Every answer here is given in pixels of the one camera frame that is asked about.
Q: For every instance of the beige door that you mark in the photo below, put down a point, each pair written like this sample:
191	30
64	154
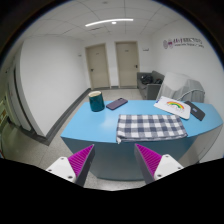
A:
98	66
127	59

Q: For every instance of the blue white checkered towel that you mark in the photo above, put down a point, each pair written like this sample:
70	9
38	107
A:
140	128

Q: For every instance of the dark purple smartphone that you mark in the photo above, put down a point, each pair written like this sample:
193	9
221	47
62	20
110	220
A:
116	104

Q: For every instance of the white rainbow notebook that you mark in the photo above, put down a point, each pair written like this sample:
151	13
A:
173	106

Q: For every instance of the wall logo sign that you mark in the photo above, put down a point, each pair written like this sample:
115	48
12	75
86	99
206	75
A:
182	42

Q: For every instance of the dark green mug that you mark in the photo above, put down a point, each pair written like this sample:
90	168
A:
96	101

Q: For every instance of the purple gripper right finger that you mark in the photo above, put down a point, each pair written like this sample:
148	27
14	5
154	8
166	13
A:
153	165

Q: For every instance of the black bag on sofa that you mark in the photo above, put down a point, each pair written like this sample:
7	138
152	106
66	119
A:
147	80

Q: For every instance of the ceiling strip light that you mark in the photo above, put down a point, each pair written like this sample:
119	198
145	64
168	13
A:
113	21

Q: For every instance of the grey covered chair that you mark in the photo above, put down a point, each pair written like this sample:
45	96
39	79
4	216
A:
182	88

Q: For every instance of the right beige door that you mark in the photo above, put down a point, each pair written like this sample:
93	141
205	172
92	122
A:
127	59

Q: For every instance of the grey sofa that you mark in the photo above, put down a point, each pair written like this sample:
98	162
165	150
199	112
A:
149	91

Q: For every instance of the black smartphone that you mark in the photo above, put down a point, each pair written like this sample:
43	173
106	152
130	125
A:
195	111

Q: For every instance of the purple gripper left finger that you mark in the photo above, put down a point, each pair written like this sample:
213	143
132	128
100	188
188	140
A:
74	168

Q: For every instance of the left beige door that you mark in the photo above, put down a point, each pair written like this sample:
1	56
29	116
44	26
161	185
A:
98	66

